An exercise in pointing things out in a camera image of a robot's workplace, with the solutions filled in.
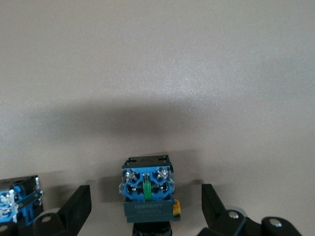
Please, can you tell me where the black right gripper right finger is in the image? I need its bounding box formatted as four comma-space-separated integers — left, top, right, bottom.
199, 183, 248, 236

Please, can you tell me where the yellow push button switch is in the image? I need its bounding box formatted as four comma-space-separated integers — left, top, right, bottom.
119, 154, 182, 236

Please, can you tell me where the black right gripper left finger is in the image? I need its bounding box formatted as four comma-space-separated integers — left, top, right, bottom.
33, 184, 92, 236

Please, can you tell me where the red push button switch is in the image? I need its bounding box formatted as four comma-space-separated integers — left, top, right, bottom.
0, 175, 44, 226

